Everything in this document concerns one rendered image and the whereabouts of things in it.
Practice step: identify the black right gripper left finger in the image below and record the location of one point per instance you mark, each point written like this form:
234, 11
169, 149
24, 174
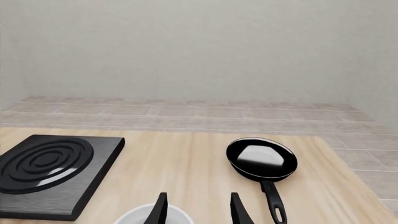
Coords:
159, 212

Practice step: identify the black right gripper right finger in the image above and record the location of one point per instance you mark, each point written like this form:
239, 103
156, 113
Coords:
238, 213

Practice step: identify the white bowl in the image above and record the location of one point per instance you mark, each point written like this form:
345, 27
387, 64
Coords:
177, 214

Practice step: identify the black frying pan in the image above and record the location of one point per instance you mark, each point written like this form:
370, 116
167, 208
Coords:
261, 161

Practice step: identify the flat black stove plate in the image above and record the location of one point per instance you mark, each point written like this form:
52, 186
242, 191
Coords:
46, 172

